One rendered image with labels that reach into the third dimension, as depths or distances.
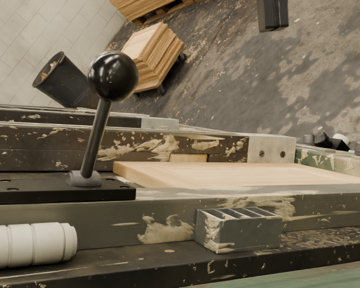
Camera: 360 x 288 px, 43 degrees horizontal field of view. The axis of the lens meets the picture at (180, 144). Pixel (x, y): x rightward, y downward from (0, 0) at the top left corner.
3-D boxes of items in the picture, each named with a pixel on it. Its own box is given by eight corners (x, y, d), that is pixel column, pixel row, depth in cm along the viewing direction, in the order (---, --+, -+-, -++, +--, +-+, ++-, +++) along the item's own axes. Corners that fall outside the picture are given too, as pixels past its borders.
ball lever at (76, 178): (107, 207, 39) (152, 68, 33) (63, 209, 38) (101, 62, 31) (95, 178, 42) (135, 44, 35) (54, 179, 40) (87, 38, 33)
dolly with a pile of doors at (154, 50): (194, 51, 418) (163, 19, 399) (166, 96, 399) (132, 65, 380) (157, 62, 468) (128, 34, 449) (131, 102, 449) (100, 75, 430)
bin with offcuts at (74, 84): (114, 86, 520) (69, 46, 490) (89, 122, 502) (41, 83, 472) (94, 91, 562) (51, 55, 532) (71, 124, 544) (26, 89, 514)
